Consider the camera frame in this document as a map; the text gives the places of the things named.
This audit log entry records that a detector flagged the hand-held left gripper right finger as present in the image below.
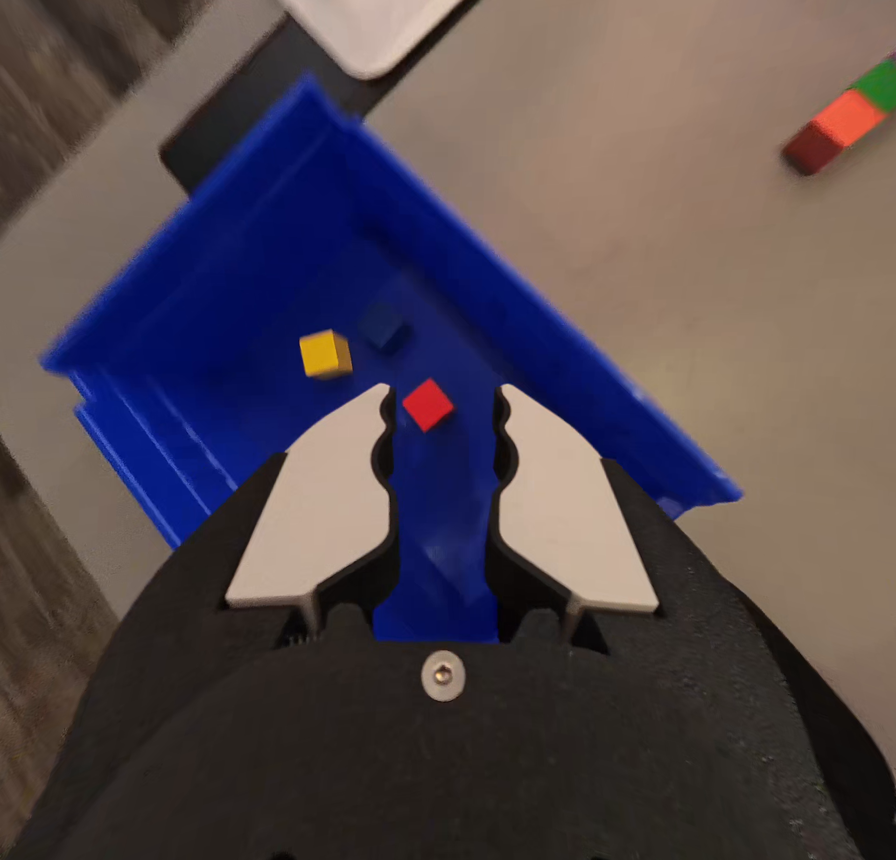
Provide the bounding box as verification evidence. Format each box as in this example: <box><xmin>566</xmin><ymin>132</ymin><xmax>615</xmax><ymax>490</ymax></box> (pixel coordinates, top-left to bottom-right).
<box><xmin>485</xmin><ymin>384</ymin><xmax>660</xmax><ymax>617</ymax></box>

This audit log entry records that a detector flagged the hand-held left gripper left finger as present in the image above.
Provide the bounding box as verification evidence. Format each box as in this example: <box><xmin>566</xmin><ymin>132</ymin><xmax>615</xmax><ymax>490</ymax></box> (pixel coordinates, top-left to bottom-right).
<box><xmin>225</xmin><ymin>384</ymin><xmax>400</xmax><ymax>617</ymax></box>

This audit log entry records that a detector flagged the red wooden cube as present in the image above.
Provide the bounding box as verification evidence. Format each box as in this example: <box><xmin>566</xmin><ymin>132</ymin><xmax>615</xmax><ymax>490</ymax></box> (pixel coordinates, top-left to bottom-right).
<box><xmin>402</xmin><ymin>378</ymin><xmax>455</xmax><ymax>433</ymax></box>

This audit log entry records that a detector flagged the yellow wooden cube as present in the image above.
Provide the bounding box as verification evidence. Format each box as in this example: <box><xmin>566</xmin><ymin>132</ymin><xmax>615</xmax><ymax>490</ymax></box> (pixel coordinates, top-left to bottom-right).
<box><xmin>299</xmin><ymin>329</ymin><xmax>353</xmax><ymax>380</ymax></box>

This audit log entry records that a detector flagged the blue wooden cube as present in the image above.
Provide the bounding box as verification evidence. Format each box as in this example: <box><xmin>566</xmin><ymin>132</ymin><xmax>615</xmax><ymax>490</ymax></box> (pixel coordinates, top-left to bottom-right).
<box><xmin>358</xmin><ymin>303</ymin><xmax>413</xmax><ymax>353</ymax></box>

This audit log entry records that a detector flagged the blue plastic bin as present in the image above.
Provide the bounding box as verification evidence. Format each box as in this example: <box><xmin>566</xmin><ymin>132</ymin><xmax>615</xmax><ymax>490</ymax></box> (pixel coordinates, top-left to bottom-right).
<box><xmin>38</xmin><ymin>72</ymin><xmax>744</xmax><ymax>645</ymax></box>

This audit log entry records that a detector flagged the orange wooden cube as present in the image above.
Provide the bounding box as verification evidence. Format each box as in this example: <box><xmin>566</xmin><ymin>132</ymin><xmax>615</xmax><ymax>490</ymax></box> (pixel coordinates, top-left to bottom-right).
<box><xmin>780</xmin><ymin>89</ymin><xmax>891</xmax><ymax>177</ymax></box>

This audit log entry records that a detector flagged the green wooden cube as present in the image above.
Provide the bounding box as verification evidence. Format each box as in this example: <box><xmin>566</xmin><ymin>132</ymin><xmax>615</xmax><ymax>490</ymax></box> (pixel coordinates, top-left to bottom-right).
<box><xmin>847</xmin><ymin>58</ymin><xmax>896</xmax><ymax>112</ymax></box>

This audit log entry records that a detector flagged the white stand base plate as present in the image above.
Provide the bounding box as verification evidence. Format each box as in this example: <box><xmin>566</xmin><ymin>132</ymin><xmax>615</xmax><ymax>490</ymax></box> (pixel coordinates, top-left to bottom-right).
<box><xmin>258</xmin><ymin>0</ymin><xmax>501</xmax><ymax>80</ymax></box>

